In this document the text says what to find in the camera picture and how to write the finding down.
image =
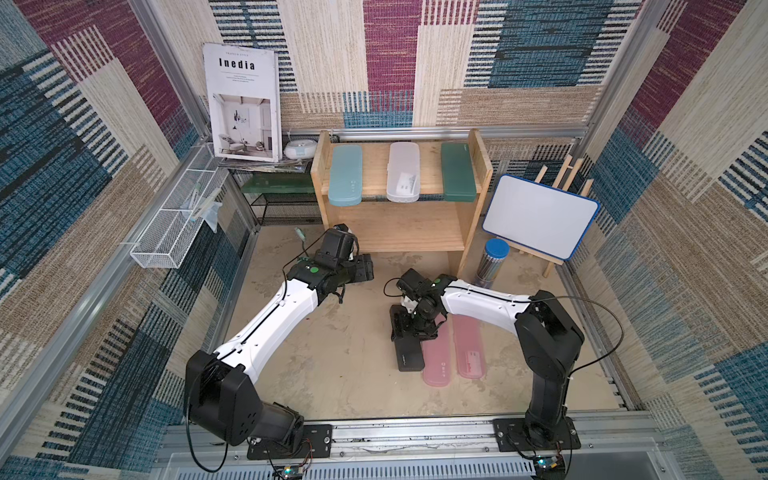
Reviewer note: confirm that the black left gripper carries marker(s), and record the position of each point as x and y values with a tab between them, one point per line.
363	267

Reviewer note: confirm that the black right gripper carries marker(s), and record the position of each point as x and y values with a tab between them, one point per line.
405	332

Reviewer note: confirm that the pink pencil case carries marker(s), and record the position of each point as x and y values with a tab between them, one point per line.
437	359
470	358

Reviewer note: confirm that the black pencil case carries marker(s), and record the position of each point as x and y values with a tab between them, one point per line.
409	354

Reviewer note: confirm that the light teal pencil case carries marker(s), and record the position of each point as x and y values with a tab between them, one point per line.
346	176

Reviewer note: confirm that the translucent white pencil case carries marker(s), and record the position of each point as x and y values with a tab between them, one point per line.
403	172

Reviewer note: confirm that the dark green pencil case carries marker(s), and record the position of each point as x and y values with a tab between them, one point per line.
457	173

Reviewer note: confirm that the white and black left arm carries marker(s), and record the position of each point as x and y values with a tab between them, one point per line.
220	394

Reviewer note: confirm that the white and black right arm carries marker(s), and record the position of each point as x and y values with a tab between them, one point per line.
550	341

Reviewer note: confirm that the wooden two-tier shelf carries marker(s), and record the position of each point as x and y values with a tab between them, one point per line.
382	226

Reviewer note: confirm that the blue-lid pencil canister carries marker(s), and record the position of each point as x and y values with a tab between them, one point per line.
494	254

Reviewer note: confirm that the teal giraffe desk lamp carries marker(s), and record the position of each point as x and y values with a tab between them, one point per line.
300	234

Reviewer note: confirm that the green tray on rack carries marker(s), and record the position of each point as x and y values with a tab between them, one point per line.
278	183

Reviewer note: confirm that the small whiteboard on easel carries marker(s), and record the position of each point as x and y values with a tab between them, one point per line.
544	221

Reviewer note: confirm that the Inedia magazine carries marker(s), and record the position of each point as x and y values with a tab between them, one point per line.
244	102

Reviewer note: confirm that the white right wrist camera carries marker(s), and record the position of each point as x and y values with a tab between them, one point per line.
409	299

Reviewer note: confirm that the black wire mesh rack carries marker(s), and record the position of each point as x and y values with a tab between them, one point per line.
279	209

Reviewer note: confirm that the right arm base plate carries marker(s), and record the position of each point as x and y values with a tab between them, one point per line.
515	434

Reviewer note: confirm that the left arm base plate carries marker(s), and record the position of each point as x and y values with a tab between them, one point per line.
315	441

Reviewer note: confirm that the white wire basket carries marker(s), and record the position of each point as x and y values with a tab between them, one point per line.
190	205

